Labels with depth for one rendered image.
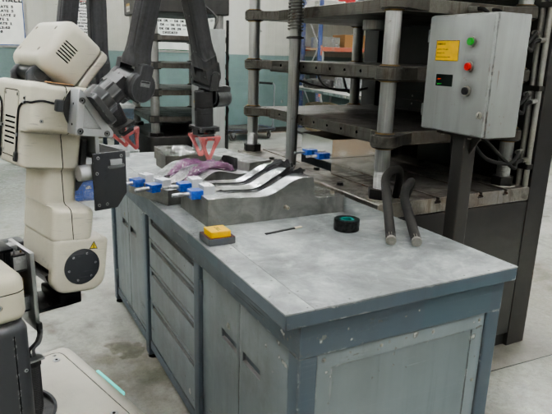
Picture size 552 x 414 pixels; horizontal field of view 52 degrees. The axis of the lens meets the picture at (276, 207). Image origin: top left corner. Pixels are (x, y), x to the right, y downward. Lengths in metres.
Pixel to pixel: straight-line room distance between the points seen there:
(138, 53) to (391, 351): 0.97
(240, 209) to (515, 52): 1.03
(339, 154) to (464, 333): 1.22
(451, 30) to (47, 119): 1.34
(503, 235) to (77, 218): 1.82
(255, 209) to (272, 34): 8.06
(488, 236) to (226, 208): 1.30
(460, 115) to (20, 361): 1.53
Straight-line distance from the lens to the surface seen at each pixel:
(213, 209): 1.73
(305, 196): 1.87
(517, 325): 3.00
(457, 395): 1.70
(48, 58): 1.58
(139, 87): 1.51
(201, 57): 1.67
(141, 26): 1.51
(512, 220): 2.72
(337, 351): 1.34
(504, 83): 2.03
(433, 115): 2.15
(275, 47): 9.78
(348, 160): 2.61
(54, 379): 2.04
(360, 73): 2.39
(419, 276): 1.45
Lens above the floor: 1.32
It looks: 15 degrees down
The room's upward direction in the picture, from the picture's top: 2 degrees clockwise
